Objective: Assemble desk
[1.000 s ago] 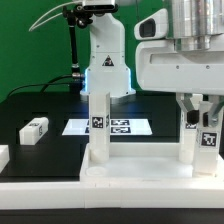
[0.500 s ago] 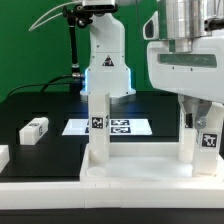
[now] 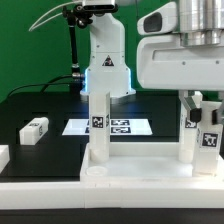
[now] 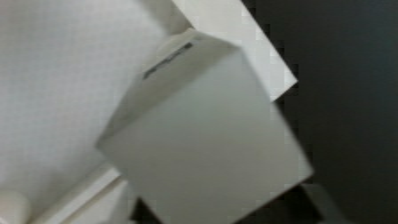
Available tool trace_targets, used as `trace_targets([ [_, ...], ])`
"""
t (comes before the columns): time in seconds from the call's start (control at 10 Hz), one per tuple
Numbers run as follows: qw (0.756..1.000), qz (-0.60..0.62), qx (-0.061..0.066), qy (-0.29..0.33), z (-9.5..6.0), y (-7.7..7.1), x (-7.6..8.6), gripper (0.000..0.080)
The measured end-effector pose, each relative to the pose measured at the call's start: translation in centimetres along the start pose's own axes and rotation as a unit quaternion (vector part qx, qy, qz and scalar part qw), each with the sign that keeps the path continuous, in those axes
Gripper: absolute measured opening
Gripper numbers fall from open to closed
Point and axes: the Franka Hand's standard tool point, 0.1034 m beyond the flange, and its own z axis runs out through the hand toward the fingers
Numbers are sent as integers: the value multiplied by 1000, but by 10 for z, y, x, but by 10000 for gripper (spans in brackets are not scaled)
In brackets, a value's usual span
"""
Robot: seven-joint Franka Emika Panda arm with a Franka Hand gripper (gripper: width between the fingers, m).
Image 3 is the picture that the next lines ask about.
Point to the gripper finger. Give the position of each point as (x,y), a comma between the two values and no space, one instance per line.
(218,115)

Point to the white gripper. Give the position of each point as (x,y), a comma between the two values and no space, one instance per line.
(163,63)

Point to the white desk top tray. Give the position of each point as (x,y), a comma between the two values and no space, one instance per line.
(136,161)

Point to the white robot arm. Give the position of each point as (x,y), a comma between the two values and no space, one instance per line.
(200,23)

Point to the white front obstacle bar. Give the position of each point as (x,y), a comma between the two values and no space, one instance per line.
(60,195)

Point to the white obstacle bar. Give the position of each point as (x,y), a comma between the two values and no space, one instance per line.
(60,195)
(4,156)

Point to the white marker tag plate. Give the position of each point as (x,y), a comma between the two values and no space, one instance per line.
(118,127)

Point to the white left obstacle bar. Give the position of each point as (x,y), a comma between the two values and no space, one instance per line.
(4,156)

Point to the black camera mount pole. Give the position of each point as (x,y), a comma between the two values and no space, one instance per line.
(77,17)

